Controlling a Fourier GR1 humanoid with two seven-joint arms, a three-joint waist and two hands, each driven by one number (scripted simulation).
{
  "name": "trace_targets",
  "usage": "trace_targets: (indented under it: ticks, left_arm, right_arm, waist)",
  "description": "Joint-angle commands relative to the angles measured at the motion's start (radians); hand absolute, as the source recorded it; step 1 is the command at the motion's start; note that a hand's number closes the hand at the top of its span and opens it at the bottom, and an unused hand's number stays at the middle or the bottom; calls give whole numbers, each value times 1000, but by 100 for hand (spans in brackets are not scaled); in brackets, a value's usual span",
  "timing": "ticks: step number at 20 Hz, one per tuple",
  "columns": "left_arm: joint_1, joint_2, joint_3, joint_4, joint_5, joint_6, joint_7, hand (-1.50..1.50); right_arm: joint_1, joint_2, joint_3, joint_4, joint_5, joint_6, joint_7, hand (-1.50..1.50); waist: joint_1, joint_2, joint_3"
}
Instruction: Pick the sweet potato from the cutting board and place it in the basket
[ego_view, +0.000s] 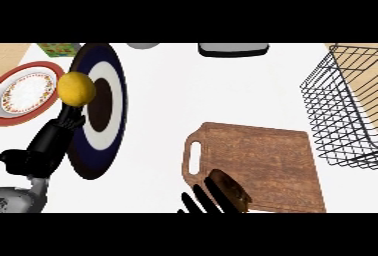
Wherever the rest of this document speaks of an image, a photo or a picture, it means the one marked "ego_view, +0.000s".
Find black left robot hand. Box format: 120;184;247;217
0;104;86;179

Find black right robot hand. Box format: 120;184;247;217
175;176;241;214

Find brown sweet potato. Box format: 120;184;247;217
207;168;253;214

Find brown wooden cutting board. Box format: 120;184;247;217
179;121;327;214

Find pale wooden board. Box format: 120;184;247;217
0;42;32;69
323;42;378;132

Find navy white brown round plate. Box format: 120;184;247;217
64;42;129;181

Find white floral bowl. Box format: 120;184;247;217
0;71;57;116

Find yellow lemon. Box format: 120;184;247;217
55;71;97;108

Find red rimmed plate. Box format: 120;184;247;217
0;60;66;128

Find green patterned box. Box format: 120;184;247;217
35;42;82;59

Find grey round object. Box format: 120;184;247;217
125;42;162;51

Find black and grey appliance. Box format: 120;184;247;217
196;42;271;59

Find black wire basket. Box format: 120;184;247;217
298;44;378;171

